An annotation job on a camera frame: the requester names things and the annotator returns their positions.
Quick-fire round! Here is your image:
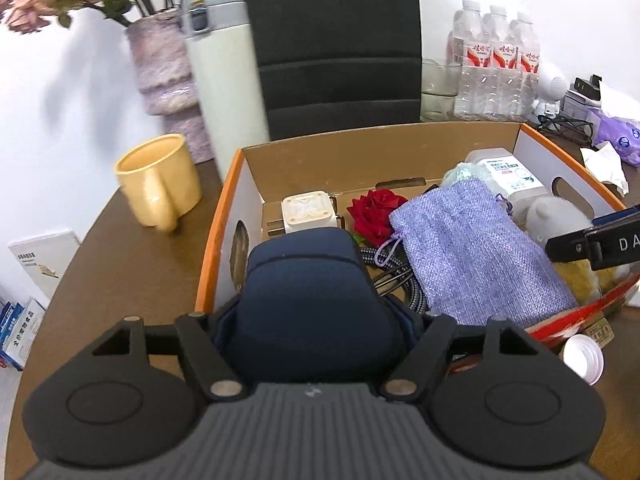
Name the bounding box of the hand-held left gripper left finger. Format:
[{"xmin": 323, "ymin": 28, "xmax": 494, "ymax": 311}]
[{"xmin": 92, "ymin": 310, "xmax": 252, "ymax": 402}]

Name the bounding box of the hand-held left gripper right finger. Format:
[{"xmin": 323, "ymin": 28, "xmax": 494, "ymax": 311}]
[{"xmin": 380, "ymin": 310, "xmax": 544, "ymax": 403}]

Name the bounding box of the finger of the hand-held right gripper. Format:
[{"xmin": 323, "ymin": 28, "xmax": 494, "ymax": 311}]
[
  {"xmin": 544, "ymin": 227, "xmax": 601, "ymax": 264},
  {"xmin": 591, "ymin": 205, "xmax": 640, "ymax": 229}
]

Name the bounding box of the braided cable bundle pink tie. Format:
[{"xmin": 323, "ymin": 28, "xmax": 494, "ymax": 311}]
[{"xmin": 357, "ymin": 239, "xmax": 432, "ymax": 312}]

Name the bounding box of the purple fabric pouch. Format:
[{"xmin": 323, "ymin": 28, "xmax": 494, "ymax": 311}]
[{"xmin": 374, "ymin": 178, "xmax": 579, "ymax": 329}]

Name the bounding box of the dark blue case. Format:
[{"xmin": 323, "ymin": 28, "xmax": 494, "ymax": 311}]
[{"xmin": 212, "ymin": 227, "xmax": 424, "ymax": 387}]

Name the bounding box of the iridescent ball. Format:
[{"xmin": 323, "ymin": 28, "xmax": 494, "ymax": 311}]
[{"xmin": 440, "ymin": 161, "xmax": 497, "ymax": 192}]

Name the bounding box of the red fabric rose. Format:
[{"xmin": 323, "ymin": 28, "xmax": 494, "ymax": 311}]
[{"xmin": 346, "ymin": 188, "xmax": 409, "ymax": 249}]

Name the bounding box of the cardboard box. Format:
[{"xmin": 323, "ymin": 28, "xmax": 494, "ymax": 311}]
[{"xmin": 194, "ymin": 121, "xmax": 633, "ymax": 376}]

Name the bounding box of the wooden desktop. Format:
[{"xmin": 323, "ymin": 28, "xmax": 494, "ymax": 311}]
[{"xmin": 10, "ymin": 120, "xmax": 640, "ymax": 480}]

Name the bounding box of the grey plush toy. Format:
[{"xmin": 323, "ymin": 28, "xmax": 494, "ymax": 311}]
[{"xmin": 524, "ymin": 195, "xmax": 594, "ymax": 249}]

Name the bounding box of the crumpled white tissue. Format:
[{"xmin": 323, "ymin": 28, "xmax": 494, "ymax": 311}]
[{"xmin": 579, "ymin": 140, "xmax": 630, "ymax": 196}]

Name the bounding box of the purple tissue packet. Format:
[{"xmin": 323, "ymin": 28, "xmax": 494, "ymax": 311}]
[{"xmin": 589, "ymin": 80, "xmax": 640, "ymax": 167}]

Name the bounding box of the beige printed card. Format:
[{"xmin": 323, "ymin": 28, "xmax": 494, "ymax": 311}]
[{"xmin": 584, "ymin": 316, "xmax": 616, "ymax": 349}]

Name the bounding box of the white plastic bottle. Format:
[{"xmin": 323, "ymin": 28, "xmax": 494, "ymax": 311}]
[{"xmin": 464, "ymin": 147, "xmax": 546, "ymax": 217}]

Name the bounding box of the white bottle cap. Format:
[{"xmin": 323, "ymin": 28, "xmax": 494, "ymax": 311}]
[{"xmin": 559, "ymin": 334, "xmax": 606, "ymax": 387}]

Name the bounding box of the black adapter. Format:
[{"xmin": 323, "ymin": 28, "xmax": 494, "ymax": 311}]
[{"xmin": 572, "ymin": 74, "xmax": 604, "ymax": 102}]

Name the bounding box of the yellow mug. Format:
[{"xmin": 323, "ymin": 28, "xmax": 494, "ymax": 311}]
[{"xmin": 114, "ymin": 133, "xmax": 204, "ymax": 234}]

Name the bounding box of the white cube charger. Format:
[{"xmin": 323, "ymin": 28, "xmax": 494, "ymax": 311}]
[{"xmin": 281, "ymin": 189, "xmax": 342, "ymax": 236}]

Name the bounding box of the water bottle red label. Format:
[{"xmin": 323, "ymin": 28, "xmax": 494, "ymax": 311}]
[
  {"xmin": 480, "ymin": 4, "xmax": 519, "ymax": 121},
  {"xmin": 446, "ymin": 0, "xmax": 489, "ymax": 121},
  {"xmin": 510, "ymin": 11, "xmax": 543, "ymax": 121}
]

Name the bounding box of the white sign board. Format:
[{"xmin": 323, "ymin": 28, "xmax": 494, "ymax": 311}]
[{"xmin": 7, "ymin": 229, "xmax": 81, "ymax": 302}]

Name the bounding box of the stack of booklets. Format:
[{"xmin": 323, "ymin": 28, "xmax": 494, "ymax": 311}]
[{"xmin": 0, "ymin": 284, "xmax": 47, "ymax": 372}]

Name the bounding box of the clear glass jar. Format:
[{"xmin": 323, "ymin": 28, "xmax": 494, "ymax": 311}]
[{"xmin": 419, "ymin": 58, "xmax": 464, "ymax": 122}]

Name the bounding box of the white thermos bottle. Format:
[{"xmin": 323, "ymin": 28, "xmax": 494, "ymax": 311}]
[{"xmin": 180, "ymin": 0, "xmax": 271, "ymax": 184}]

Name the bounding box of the purple ceramic vase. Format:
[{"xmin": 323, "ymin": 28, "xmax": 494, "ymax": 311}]
[{"xmin": 124, "ymin": 7, "xmax": 216, "ymax": 164}]

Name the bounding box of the black paper bag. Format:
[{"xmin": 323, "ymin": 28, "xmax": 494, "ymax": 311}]
[{"xmin": 221, "ymin": 0, "xmax": 424, "ymax": 141}]

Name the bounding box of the black power cable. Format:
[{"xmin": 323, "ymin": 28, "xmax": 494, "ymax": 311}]
[{"xmin": 537, "ymin": 112, "xmax": 597, "ymax": 144}]

